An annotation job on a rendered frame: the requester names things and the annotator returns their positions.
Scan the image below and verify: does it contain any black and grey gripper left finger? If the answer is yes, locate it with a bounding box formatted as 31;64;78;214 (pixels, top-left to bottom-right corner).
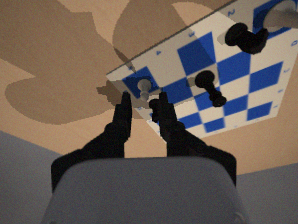
51;92;132;195

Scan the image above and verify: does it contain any white pawn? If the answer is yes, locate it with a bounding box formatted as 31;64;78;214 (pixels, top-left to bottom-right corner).
137;79;151;101

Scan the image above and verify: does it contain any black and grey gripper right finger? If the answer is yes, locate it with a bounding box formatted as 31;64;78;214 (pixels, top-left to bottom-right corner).
158;92;237;187

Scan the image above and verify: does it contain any blue and white chessboard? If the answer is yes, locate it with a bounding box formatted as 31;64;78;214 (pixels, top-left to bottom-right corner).
106;0;298;143

